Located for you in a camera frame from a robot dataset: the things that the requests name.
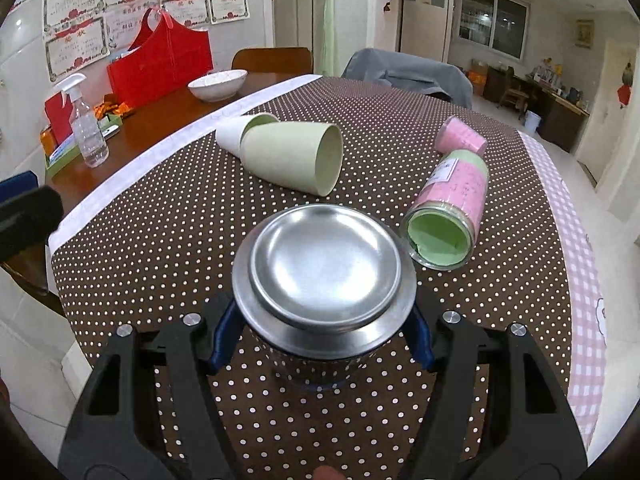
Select chair with grey jacket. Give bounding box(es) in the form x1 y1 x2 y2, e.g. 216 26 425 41
342 48 473 110

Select dark wooden desk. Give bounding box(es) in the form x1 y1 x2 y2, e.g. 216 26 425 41
483 66 589 152

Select clear spray bottle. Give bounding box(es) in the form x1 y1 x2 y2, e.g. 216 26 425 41
55 73 110 168

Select small framed picture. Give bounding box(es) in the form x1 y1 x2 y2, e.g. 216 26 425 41
575 20 594 49

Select pale green cup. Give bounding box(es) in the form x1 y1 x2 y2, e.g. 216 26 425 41
241 122 344 197

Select tall pink green cup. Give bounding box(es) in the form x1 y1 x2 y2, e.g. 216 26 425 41
400 150 489 271

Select wooden chair back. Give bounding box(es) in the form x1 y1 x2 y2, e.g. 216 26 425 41
231 47 314 76

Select right hand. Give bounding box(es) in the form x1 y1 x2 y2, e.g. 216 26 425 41
312 465 346 480

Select short pink clear cup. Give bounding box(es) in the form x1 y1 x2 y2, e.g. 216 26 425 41
434 116 487 157

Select white trash bin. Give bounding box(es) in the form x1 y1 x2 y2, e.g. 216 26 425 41
523 110 541 136

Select green door curtain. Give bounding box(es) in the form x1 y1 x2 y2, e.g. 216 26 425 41
320 0 335 76

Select pink checkered tablecloth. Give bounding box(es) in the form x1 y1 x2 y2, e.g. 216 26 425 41
520 132 606 445

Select red felt bag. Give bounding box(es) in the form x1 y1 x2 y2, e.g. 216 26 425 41
106 8 214 108

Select wooden desk chair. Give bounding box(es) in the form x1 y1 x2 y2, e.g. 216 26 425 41
498 66 529 120

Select red paper box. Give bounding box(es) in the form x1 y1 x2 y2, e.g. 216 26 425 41
43 91 73 145

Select blue white tissue pack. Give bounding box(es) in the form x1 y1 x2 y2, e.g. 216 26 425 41
48 133 76 165

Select white refrigerator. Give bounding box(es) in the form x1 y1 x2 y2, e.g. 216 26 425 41
399 0 454 63

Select white ceramic bowl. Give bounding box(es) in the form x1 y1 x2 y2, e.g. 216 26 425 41
188 70 247 103

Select window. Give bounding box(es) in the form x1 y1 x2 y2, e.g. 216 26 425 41
459 0 528 58

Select white paper cup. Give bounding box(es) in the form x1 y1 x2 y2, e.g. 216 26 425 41
215 113 279 158

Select green tray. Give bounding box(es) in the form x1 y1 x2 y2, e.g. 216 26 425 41
46 114 122 178

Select orange can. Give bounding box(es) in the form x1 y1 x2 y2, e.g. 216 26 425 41
39 128 58 158

